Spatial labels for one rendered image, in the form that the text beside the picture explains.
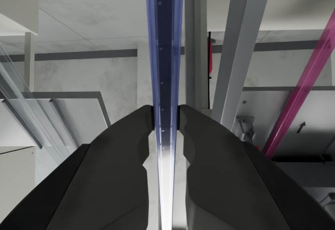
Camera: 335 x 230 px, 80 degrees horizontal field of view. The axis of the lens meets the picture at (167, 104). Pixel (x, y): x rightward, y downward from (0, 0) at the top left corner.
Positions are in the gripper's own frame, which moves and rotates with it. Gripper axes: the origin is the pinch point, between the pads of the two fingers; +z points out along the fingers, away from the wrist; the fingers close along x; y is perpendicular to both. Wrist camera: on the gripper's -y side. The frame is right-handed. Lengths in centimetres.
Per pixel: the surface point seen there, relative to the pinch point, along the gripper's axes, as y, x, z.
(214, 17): 2, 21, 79
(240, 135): 12.6, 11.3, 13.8
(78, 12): 7, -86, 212
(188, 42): 4.6, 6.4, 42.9
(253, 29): -3.1, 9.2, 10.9
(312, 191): 23.4, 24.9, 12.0
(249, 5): -5.2, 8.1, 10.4
